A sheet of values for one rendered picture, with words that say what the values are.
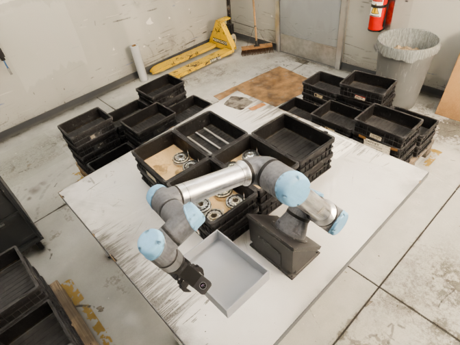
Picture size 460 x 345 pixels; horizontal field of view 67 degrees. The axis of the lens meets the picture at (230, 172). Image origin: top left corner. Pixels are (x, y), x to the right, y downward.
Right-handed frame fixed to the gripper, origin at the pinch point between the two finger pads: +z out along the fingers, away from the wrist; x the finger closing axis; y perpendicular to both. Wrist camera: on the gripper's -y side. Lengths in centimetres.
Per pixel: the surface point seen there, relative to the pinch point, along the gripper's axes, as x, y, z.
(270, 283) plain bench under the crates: -21, -3, 46
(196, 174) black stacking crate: -43, 63, 33
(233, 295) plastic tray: -4.7, -9.2, 4.7
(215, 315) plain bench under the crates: 4.8, 6.1, 38.7
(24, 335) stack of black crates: 78, 91, 51
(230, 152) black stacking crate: -67, 61, 40
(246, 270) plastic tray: -14.5, -6.4, 7.8
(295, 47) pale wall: -323, 220, 191
